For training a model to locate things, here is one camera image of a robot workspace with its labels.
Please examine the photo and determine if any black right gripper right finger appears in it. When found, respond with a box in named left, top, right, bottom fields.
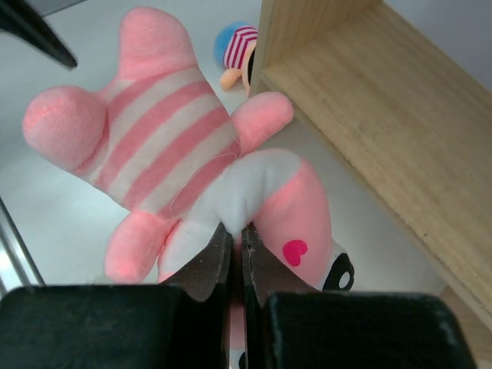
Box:
left=241, top=224, right=323, bottom=368

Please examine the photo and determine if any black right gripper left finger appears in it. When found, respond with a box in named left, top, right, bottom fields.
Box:
left=163, top=224, right=233, bottom=368

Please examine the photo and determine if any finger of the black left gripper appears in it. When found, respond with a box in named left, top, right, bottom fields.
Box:
left=1, top=0, right=78, bottom=69

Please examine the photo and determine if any pink plush with heart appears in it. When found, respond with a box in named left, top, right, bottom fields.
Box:
left=22, top=8, right=357, bottom=369

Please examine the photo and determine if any wooden two-tier shelf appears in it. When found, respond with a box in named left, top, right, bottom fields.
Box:
left=251, top=1, right=491, bottom=368

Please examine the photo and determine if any boy doll centre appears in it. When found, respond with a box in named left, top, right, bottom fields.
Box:
left=213, top=22, right=258, bottom=93

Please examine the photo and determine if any aluminium left frame post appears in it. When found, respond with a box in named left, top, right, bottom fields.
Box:
left=0, top=200, right=45, bottom=298

